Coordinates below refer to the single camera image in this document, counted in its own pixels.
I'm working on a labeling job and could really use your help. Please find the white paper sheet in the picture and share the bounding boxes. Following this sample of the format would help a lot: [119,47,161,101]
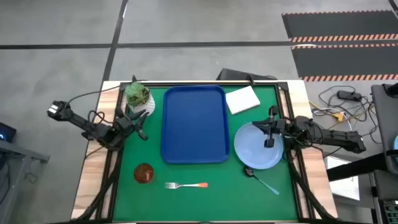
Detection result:
[324,155,361,202]

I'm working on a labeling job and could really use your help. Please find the spoon with teal handle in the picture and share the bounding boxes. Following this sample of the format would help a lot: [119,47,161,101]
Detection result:
[243,167,280,196]

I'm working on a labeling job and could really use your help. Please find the black bar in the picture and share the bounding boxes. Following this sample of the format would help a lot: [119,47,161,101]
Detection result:
[326,152,388,182]

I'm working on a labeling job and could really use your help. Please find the green table mat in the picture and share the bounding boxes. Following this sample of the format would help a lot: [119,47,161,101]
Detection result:
[113,85,299,222]

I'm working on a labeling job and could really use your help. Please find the fork with orange handle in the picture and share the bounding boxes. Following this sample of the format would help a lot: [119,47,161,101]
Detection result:
[164,182,209,190]

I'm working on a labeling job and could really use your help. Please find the white folded napkin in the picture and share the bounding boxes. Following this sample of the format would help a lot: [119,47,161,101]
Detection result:
[225,85,261,115]

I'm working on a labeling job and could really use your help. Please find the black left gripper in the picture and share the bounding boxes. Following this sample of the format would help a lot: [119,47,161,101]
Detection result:
[115,111,150,141]

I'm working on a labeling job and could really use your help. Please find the black device with blue light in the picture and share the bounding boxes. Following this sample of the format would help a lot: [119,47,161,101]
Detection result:
[0,121,17,143]

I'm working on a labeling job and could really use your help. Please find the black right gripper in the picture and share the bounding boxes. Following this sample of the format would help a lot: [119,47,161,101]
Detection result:
[252,105,292,149]

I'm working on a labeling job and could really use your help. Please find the succulent in white pot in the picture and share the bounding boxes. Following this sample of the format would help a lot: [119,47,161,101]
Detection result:
[124,80,156,118]

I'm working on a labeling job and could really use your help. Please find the blue plastic tray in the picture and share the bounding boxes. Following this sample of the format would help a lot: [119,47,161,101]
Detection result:
[160,85,231,165]

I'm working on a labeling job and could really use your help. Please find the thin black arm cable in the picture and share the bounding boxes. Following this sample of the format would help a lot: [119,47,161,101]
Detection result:
[66,83,124,106]

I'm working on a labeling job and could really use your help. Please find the tangled black cables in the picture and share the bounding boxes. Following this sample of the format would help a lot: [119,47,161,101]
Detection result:
[309,85,384,147]

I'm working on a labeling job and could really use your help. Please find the black monitor behind table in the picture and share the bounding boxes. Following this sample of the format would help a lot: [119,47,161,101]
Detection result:
[216,67,277,82]

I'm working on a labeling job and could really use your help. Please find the grey side table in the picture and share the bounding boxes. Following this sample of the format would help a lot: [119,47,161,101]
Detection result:
[0,139,50,224]

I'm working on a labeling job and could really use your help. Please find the black power adapter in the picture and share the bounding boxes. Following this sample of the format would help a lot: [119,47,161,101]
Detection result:
[337,90,363,102]

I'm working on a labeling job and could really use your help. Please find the black floor mat orange stripes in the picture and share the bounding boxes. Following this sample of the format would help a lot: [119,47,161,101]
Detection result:
[291,43,398,82]
[281,9,398,44]

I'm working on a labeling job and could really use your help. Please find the light blue plate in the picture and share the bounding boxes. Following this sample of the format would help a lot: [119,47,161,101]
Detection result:
[233,121,285,170]

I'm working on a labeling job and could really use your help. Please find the red translucent cup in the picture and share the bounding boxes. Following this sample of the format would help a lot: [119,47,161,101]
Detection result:
[133,162,155,184]

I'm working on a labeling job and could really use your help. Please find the grey cart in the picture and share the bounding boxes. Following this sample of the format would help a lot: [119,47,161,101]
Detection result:
[371,82,398,175]

